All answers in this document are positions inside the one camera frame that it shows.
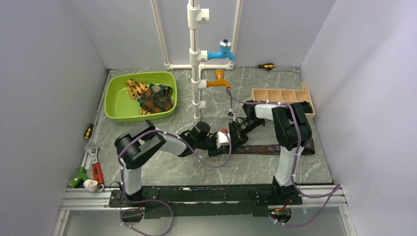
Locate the wooden compartment tray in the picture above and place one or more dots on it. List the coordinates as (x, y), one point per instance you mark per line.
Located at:
(284, 96)

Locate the yellow black screwdriver back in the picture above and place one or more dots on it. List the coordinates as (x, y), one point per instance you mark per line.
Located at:
(265, 66)

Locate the red handled pliers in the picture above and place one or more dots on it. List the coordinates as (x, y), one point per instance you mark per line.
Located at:
(97, 174)

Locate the orange faucet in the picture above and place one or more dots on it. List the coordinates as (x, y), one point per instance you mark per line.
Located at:
(219, 80)

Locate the blue faucet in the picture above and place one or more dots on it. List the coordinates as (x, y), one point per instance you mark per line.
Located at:
(225, 52)

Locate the aluminium frame rail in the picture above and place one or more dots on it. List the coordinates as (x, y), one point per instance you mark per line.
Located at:
(78, 199)

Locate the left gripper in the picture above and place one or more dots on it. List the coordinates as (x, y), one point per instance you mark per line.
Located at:
(216, 151)

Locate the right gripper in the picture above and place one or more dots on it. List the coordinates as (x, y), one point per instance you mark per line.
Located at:
(237, 137)

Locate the dark teal patterned tie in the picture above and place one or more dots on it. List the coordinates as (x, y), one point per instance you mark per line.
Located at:
(154, 98)

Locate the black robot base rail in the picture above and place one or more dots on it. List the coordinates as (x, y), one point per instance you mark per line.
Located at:
(205, 200)

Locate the black rolled tie in tray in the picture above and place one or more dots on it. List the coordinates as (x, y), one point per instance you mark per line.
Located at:
(307, 108)

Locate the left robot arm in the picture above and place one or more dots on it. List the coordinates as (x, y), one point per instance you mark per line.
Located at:
(137, 146)

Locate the white pvc pipe assembly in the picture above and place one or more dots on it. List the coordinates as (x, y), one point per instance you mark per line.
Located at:
(198, 58)

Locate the white pipe fitting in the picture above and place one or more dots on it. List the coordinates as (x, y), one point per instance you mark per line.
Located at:
(90, 185)

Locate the yellow black screwdriver left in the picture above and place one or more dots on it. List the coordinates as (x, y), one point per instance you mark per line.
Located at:
(89, 131)

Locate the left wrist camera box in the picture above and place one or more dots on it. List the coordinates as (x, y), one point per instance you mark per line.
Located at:
(223, 139)

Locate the yellow black screwdriver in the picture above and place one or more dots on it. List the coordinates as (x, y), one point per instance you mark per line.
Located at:
(265, 66)
(89, 131)

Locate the green plastic basin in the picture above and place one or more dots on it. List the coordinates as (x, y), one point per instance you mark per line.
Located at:
(118, 103)

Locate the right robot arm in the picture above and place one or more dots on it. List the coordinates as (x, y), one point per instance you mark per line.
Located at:
(292, 131)

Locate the dark brown floral tie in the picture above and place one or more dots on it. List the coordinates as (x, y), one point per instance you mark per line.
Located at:
(274, 149)

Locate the silver wrench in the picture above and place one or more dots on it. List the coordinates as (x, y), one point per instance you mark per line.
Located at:
(295, 70)

